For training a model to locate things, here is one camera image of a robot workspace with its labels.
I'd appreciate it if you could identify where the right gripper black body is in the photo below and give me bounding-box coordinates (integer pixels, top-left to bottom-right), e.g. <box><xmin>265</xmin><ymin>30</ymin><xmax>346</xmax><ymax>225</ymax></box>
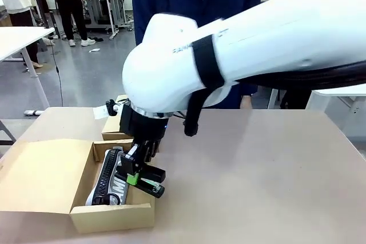
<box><xmin>119</xmin><ymin>102</ymin><xmax>169</xmax><ymax>142</ymax></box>

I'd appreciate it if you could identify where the navy CAMPUS pouch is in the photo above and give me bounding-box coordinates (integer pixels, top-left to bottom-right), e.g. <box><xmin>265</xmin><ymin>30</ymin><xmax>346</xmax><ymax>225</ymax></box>
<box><xmin>85</xmin><ymin>147</ymin><xmax>133</xmax><ymax>206</ymax></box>

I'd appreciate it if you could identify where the black stapler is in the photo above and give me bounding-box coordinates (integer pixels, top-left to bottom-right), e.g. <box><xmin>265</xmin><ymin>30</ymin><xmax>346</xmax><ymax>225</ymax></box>
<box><xmin>125</xmin><ymin>164</ymin><xmax>167</xmax><ymax>199</ymax></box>

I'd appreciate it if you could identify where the open cardboard box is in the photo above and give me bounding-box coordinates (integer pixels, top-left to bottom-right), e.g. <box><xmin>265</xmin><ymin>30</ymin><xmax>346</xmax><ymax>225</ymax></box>
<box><xmin>101</xmin><ymin>94</ymin><xmax>135</xmax><ymax>142</ymax></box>
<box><xmin>0</xmin><ymin>138</ymin><xmax>157</xmax><ymax>234</ymax></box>

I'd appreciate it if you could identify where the person's left hand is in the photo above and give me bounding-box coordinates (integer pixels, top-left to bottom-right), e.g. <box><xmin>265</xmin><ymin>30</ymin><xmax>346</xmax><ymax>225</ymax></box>
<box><xmin>241</xmin><ymin>94</ymin><xmax>253</xmax><ymax>110</ymax></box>

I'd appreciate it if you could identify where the grey metal workbench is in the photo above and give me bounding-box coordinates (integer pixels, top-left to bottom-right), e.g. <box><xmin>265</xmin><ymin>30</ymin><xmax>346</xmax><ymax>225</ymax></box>
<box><xmin>82</xmin><ymin>0</ymin><xmax>135</xmax><ymax>40</ymax></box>

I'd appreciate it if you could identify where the background person in black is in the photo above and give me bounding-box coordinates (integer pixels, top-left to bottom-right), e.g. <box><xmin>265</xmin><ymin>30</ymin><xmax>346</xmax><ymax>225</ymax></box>
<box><xmin>42</xmin><ymin>0</ymin><xmax>97</xmax><ymax>47</ymax></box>

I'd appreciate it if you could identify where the white table with slanted legs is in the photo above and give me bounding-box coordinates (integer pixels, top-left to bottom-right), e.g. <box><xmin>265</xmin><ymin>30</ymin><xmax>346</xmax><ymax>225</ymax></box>
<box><xmin>0</xmin><ymin>26</ymin><xmax>55</xmax><ymax>108</ymax></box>

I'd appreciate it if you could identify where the white table with block leg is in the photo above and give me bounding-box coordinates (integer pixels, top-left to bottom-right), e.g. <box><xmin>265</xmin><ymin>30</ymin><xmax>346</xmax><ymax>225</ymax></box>
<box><xmin>268</xmin><ymin>83</ymin><xmax>366</xmax><ymax>142</ymax></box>

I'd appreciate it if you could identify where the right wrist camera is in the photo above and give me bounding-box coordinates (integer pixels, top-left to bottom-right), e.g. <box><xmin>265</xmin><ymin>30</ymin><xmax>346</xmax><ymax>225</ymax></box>
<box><xmin>93</xmin><ymin>98</ymin><xmax>120</xmax><ymax>120</ymax></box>

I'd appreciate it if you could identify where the black velcro strap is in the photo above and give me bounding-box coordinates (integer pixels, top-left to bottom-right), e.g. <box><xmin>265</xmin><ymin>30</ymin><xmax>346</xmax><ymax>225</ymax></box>
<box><xmin>192</xmin><ymin>34</ymin><xmax>225</xmax><ymax>89</ymax></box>

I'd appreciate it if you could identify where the black floor cable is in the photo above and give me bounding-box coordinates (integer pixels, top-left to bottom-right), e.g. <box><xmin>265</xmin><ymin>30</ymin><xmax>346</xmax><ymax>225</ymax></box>
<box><xmin>50</xmin><ymin>35</ymin><xmax>64</xmax><ymax>108</ymax></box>

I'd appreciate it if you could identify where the black cable sleeve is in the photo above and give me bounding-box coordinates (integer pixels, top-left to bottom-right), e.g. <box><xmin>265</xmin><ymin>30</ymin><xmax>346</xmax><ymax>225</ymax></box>
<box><xmin>182</xmin><ymin>63</ymin><xmax>366</xmax><ymax>138</ymax></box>

